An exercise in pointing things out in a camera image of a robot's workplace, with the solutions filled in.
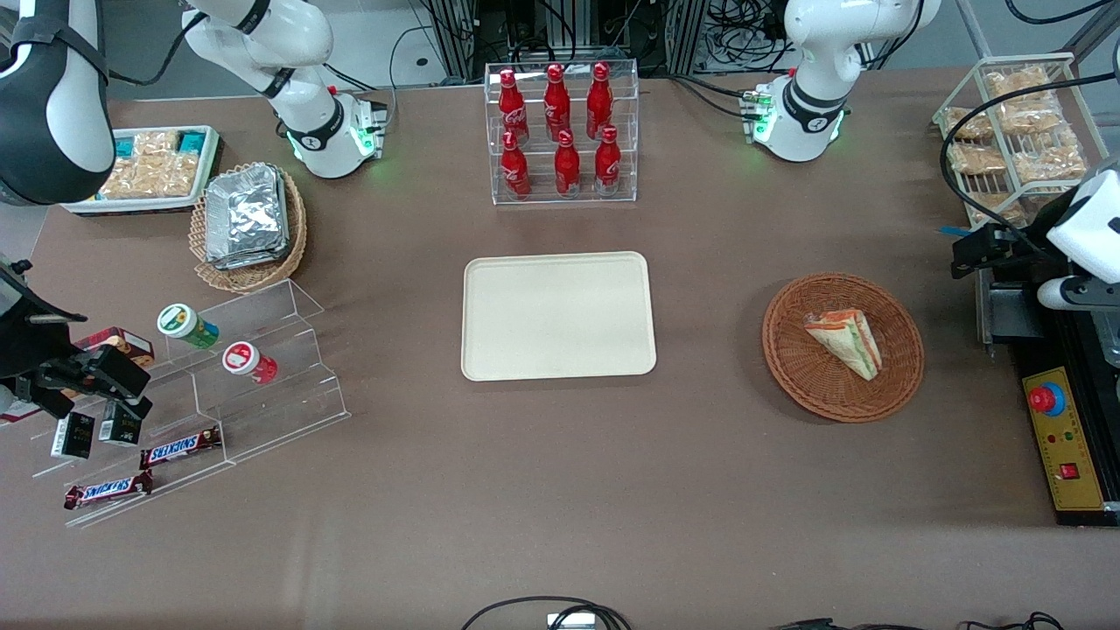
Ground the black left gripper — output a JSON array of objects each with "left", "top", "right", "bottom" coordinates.
[{"left": 952, "top": 229, "right": 1056, "bottom": 284}]

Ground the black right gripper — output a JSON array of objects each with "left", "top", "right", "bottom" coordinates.
[{"left": 0, "top": 261, "right": 155, "bottom": 423}]

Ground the triangle sandwich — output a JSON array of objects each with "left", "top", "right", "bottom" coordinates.
[{"left": 803, "top": 308, "right": 883, "bottom": 382}]

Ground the round brown wicker basket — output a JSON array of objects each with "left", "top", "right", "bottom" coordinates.
[{"left": 761, "top": 272, "right": 926, "bottom": 424}]

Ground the white plastic snack tray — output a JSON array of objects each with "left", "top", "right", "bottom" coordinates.
[{"left": 61, "top": 125, "right": 221, "bottom": 216}]

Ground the oval tan wicker basket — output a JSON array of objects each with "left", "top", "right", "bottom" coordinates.
[{"left": 189, "top": 163, "right": 309, "bottom": 294}]

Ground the beige rectangular tray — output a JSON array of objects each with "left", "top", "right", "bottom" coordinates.
[{"left": 461, "top": 251, "right": 657, "bottom": 383}]

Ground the small black carton box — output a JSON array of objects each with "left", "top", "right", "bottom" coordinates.
[
  {"left": 98, "top": 401, "right": 144, "bottom": 447},
  {"left": 50, "top": 411, "right": 95, "bottom": 461}
]

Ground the clear bag of pastry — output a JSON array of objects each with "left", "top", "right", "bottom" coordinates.
[
  {"left": 943, "top": 107, "right": 995, "bottom": 142},
  {"left": 969, "top": 192, "right": 1026, "bottom": 227},
  {"left": 984, "top": 66, "right": 1053, "bottom": 100},
  {"left": 997, "top": 98, "right": 1065, "bottom": 134},
  {"left": 948, "top": 143, "right": 1008, "bottom": 175},
  {"left": 1013, "top": 131, "right": 1088, "bottom": 183}
]

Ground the red brown carton box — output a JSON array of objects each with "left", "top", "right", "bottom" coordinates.
[{"left": 72, "top": 326, "right": 156, "bottom": 368}]

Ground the Snickers chocolate bar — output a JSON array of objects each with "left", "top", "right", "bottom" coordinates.
[
  {"left": 138, "top": 426, "right": 223, "bottom": 471},
  {"left": 63, "top": 471, "right": 155, "bottom": 511}
]

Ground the green lidded cup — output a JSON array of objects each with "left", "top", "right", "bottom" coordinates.
[{"left": 157, "top": 303, "right": 221, "bottom": 351}]

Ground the red lidded cup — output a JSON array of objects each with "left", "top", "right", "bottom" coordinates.
[{"left": 221, "top": 341, "right": 279, "bottom": 386}]

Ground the clear acrylic stepped shelf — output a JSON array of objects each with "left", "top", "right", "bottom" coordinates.
[{"left": 31, "top": 278, "right": 352, "bottom": 530}]

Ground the black yellow control box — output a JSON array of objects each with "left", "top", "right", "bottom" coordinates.
[{"left": 1019, "top": 306, "right": 1120, "bottom": 527}]

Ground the silver foil container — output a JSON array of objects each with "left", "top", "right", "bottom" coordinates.
[
  {"left": 205, "top": 164, "right": 291, "bottom": 262},
  {"left": 210, "top": 243, "right": 292, "bottom": 271}
]

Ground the clear acrylic bottle rack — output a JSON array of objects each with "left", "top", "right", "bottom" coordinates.
[{"left": 485, "top": 59, "right": 640, "bottom": 207}]

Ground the red cola bottle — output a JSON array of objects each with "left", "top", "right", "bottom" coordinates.
[
  {"left": 554, "top": 129, "right": 583, "bottom": 199},
  {"left": 498, "top": 68, "right": 531, "bottom": 146},
  {"left": 543, "top": 63, "right": 572, "bottom": 142},
  {"left": 500, "top": 129, "right": 533, "bottom": 201},
  {"left": 594, "top": 125, "right": 623, "bottom": 196},
  {"left": 585, "top": 61, "right": 614, "bottom": 141}
]

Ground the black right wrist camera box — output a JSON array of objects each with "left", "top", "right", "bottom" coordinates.
[{"left": 82, "top": 345, "right": 152, "bottom": 397}]

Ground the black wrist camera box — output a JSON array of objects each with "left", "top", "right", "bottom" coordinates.
[
  {"left": 989, "top": 223, "right": 1047, "bottom": 256},
  {"left": 82, "top": 345, "right": 152, "bottom": 397}
]

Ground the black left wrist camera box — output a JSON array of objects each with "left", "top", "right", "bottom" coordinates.
[{"left": 989, "top": 223, "right": 1047, "bottom": 256}]

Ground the black left wrist camera cable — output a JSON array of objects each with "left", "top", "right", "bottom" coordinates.
[{"left": 938, "top": 72, "right": 1120, "bottom": 256}]

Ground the white wire rack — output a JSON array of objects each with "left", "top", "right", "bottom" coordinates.
[{"left": 931, "top": 52, "right": 1112, "bottom": 230}]

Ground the black left arm base cable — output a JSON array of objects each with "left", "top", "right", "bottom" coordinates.
[{"left": 672, "top": 73, "right": 755, "bottom": 120}]

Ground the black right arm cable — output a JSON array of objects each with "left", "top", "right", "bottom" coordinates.
[{"left": 103, "top": 12, "right": 207, "bottom": 88}]

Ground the black thin cable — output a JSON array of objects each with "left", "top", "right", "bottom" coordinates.
[{"left": 770, "top": 611, "right": 1065, "bottom": 630}]

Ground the black looped cable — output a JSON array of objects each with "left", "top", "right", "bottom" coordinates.
[{"left": 461, "top": 597, "right": 633, "bottom": 630}]

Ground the aluminium frame rack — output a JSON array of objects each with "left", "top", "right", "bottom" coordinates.
[{"left": 427, "top": 0, "right": 711, "bottom": 85}]

